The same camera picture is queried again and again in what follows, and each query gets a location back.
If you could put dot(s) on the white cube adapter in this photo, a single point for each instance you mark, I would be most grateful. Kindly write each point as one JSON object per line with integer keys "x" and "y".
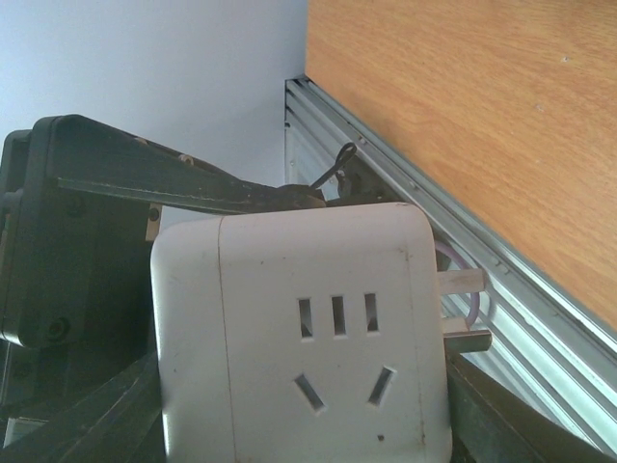
{"x": 302, "y": 336}

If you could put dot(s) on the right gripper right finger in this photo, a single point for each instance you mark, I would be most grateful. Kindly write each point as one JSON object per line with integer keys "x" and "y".
{"x": 490, "y": 424}

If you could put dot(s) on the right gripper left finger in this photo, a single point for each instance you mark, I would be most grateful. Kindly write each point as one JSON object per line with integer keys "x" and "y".
{"x": 84, "y": 155}

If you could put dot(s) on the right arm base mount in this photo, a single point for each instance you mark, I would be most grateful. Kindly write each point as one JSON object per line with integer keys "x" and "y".
{"x": 356, "y": 183}

